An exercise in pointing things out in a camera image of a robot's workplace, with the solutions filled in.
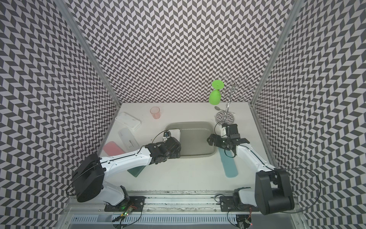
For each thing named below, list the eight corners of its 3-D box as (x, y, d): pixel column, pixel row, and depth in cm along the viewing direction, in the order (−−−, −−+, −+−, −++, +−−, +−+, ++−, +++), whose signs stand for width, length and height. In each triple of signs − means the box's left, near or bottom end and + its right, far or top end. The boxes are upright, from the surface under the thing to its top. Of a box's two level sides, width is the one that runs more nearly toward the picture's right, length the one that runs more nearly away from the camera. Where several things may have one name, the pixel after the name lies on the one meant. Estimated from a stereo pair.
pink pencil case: (102, 149, 96) (100, 147, 94) (113, 140, 100) (112, 139, 98) (113, 162, 90) (111, 160, 88) (124, 152, 94) (123, 151, 92)
